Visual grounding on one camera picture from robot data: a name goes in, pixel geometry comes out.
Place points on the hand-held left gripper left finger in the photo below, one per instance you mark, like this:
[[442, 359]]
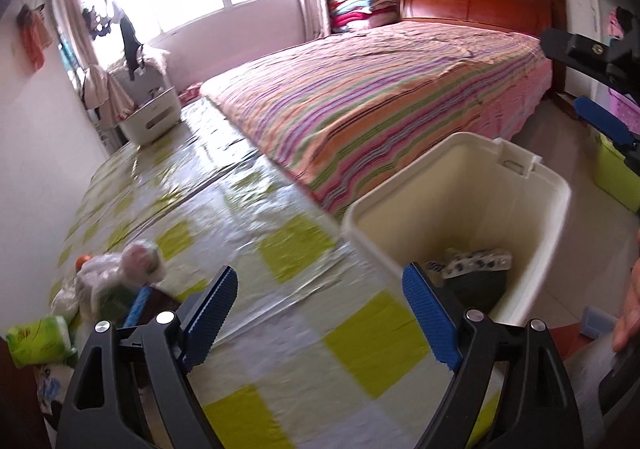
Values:
[[210, 314]]

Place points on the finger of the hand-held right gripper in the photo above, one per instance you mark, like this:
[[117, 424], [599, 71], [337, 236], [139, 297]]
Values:
[[575, 49], [602, 121]]

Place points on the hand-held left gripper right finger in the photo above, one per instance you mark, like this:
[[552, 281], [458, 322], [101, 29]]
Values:
[[432, 319]]

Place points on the white medicine box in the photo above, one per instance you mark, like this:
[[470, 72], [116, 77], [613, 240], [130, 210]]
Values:
[[436, 267]]

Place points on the brown bottle with blue cap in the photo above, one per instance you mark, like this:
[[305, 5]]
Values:
[[150, 304]]

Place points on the foil blister pack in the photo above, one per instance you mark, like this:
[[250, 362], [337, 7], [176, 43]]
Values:
[[480, 261]]

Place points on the clear bag with pink wrapper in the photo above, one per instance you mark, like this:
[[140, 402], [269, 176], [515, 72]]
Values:
[[145, 261]]

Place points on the cream plastic bin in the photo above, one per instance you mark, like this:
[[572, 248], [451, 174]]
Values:
[[400, 229]]

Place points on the green tissue pack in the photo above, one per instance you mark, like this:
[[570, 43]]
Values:
[[40, 339]]

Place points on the person's right hand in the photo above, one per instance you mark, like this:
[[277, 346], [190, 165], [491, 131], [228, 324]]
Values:
[[631, 309]]

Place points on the purple plastic basket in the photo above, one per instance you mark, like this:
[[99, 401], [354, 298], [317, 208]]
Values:
[[622, 109]]

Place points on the person's grey trousers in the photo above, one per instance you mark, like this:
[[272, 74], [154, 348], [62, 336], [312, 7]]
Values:
[[585, 384]]

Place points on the green plastic crate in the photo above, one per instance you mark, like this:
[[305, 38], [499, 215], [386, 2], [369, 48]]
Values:
[[615, 179]]

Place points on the small light blue box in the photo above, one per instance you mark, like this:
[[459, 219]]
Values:
[[597, 322]]

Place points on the green checked plastic tablecloth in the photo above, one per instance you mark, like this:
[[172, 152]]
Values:
[[280, 329]]

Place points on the white plastic bag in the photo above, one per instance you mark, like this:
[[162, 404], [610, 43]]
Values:
[[95, 279]]

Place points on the small orange plastic item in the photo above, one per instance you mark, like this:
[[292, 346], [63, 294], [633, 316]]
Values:
[[83, 259]]

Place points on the white printed packet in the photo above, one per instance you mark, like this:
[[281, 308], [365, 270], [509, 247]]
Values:
[[50, 384]]

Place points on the white storage box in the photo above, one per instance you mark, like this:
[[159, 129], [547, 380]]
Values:
[[150, 121]]

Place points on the bed with striped cover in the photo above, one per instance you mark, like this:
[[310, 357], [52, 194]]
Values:
[[375, 104]]

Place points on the red floor cloth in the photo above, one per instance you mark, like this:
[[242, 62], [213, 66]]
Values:
[[191, 92]]

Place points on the beige hanging garments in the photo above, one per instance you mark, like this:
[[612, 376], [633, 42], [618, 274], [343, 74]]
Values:
[[107, 96]]

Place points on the white washing machine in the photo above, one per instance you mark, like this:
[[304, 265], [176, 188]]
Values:
[[155, 61]]

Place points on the black hanging garment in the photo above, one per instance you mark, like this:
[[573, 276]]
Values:
[[130, 44]]

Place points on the dark underwear on hanger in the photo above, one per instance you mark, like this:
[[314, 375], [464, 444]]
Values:
[[102, 24]]

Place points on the orange hanging cloth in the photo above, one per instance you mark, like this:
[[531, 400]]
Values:
[[35, 39]]

